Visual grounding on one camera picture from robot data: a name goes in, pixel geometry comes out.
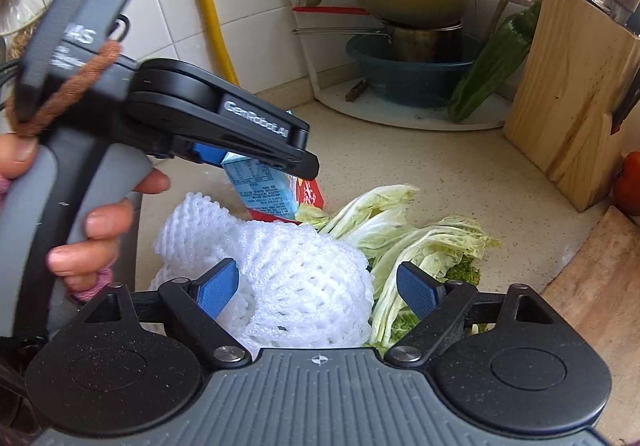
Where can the green cabbage leaves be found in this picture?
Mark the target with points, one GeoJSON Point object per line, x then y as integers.
{"type": "Point", "coordinates": [376, 223]}

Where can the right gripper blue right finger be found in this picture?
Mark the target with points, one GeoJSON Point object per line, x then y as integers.
{"type": "Point", "coordinates": [420, 291]}

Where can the wooden cutting board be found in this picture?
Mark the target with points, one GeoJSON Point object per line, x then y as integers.
{"type": "Point", "coordinates": [598, 294]}

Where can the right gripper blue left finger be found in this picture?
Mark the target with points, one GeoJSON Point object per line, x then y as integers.
{"type": "Point", "coordinates": [214, 289]}

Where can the wooden knife block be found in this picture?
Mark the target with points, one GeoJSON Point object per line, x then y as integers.
{"type": "Point", "coordinates": [579, 68]}

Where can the white corner shelf rack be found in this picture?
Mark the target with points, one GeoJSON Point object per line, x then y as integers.
{"type": "Point", "coordinates": [354, 70]}

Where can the teal plastic basin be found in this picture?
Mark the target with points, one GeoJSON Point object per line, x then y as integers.
{"type": "Point", "coordinates": [424, 84]}

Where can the blue milk carton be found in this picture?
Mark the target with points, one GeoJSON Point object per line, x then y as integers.
{"type": "Point", "coordinates": [268, 194]}

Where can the white foam fruit net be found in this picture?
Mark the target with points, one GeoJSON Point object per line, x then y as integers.
{"type": "Point", "coordinates": [298, 288]}

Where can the red tomato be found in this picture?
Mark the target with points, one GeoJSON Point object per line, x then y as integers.
{"type": "Point", "coordinates": [626, 187]}

